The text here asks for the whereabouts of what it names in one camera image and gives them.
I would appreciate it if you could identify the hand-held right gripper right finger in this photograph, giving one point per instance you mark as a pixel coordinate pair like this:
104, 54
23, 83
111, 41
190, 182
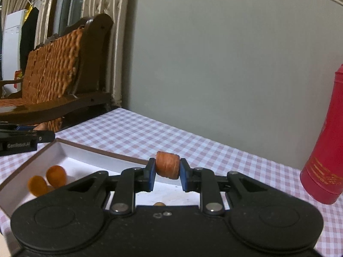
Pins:
184, 175

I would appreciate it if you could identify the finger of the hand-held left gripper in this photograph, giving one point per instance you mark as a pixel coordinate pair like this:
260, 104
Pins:
43, 136
24, 128

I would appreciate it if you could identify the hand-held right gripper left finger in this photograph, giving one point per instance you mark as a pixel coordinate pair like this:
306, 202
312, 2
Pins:
150, 175

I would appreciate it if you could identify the orange carrot chunk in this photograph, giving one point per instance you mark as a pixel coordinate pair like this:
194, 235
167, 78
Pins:
167, 165

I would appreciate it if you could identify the brown cardboard box white inside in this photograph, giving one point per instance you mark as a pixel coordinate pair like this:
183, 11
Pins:
80, 160

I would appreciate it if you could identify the pink checkered tablecloth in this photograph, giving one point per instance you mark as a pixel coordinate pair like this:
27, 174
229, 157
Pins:
214, 150

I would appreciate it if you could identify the red packet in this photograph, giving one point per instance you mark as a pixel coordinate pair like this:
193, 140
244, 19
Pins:
18, 75

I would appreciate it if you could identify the wooden sofa with woven cushions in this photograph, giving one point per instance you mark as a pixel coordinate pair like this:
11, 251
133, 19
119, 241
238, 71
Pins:
53, 69

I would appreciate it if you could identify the white refrigerator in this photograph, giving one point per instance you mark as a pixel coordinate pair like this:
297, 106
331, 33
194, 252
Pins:
12, 45

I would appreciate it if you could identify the black hanging coat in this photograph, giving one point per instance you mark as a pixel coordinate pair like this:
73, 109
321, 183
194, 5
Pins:
28, 37

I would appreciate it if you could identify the yellow hanging garment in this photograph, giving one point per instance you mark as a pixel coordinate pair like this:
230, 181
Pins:
27, 17

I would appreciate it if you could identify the red thermos flask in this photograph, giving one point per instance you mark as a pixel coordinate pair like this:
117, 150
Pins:
328, 144

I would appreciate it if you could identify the window with dark frame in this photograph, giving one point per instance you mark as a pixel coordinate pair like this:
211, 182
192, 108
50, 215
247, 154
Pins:
71, 2

